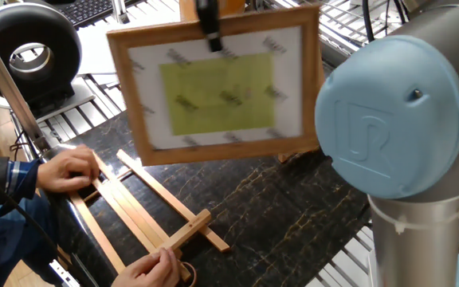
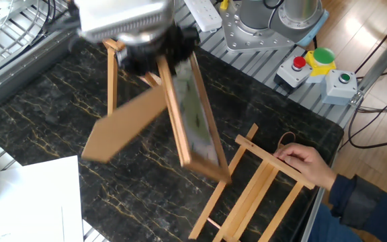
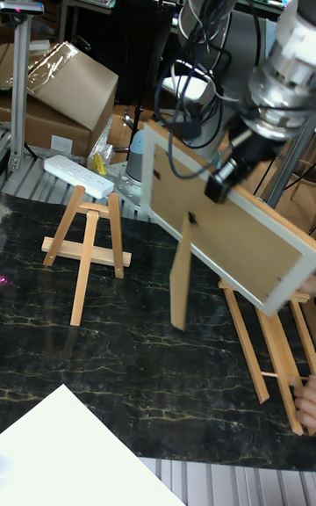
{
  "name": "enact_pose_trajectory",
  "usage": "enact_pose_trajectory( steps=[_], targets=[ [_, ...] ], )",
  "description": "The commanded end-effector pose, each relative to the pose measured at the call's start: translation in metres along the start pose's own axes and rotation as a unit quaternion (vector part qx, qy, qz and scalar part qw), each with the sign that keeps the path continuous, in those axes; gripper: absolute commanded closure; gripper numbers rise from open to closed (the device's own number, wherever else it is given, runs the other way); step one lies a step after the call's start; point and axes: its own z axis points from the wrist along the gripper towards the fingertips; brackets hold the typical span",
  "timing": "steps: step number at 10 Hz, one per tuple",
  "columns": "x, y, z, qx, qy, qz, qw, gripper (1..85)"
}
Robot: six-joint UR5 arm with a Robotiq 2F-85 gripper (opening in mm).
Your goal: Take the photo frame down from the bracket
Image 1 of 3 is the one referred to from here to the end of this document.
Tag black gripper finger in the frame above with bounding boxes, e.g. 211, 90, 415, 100
195, 0, 225, 53

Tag wooden photo frame green print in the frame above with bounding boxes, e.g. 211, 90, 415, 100
106, 4, 326, 167

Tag small wooden easel bracket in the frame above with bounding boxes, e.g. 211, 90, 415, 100
277, 144, 320, 164

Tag large wooden easel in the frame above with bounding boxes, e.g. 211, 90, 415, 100
68, 147, 231, 282

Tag person's left hand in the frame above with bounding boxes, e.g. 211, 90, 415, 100
36, 143, 100, 194

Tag person's right hand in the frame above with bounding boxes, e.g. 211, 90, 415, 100
112, 246, 182, 287

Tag small taped cardboard box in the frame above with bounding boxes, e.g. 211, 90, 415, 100
178, 0, 246, 23

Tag white paper sheets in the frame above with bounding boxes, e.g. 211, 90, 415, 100
76, 10, 182, 77

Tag black computer keyboard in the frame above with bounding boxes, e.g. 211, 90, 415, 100
52, 0, 115, 28

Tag slanted aluminium profile beam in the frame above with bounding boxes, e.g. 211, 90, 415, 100
0, 15, 52, 155

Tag person's blue jeans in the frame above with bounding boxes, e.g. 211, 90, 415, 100
0, 193, 61, 287

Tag short aluminium post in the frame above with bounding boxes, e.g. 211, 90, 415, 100
112, 0, 131, 24

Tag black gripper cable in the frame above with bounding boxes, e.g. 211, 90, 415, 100
360, 0, 412, 43

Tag thin black hanging cable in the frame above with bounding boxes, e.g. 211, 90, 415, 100
0, 154, 60, 258

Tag small silver corner bracket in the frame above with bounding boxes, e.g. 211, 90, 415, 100
49, 258, 81, 287

